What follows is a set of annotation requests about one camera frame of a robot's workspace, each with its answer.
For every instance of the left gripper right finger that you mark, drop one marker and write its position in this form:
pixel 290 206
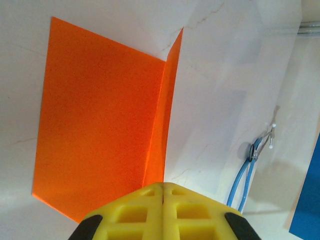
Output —
pixel 172 225

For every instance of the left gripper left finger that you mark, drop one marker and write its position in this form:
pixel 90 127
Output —
pixel 152 225

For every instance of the orange paper sheet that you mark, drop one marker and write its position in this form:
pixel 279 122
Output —
pixel 100 112

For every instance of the blue stethoscope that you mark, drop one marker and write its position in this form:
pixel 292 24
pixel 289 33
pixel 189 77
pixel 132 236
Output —
pixel 253 152

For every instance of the aluminium side rail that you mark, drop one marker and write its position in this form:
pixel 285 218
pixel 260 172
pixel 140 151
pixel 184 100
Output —
pixel 310 26

